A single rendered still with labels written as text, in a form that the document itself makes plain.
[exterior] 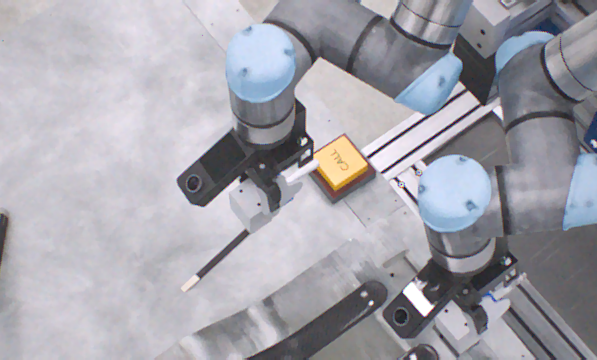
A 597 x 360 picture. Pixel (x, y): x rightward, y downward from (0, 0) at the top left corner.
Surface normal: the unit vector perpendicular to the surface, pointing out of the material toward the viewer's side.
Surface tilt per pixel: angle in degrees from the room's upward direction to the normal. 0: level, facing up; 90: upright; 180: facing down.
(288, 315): 0
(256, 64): 0
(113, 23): 0
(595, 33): 54
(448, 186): 11
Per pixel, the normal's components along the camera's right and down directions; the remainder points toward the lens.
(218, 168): -0.40, -0.14
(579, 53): -0.71, 0.18
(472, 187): -0.20, -0.45
